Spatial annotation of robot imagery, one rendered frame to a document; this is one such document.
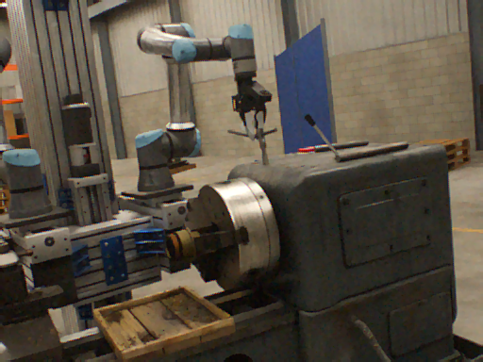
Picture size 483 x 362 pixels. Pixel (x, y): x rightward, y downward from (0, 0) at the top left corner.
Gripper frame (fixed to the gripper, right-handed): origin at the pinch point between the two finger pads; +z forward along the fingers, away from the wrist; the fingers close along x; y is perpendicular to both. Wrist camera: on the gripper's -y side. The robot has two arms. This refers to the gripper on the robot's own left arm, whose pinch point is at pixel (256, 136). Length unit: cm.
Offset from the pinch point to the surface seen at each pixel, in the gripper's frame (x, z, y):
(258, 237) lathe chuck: 17.3, 25.0, -27.8
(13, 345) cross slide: 81, 37, -23
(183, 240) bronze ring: 34.3, 24.3, -15.7
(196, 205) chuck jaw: 25.8, 17.2, -6.8
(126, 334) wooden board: 54, 46, -15
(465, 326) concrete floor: -158, 135, 63
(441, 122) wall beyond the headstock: -817, 75, 691
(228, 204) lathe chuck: 22.8, 15.3, -23.3
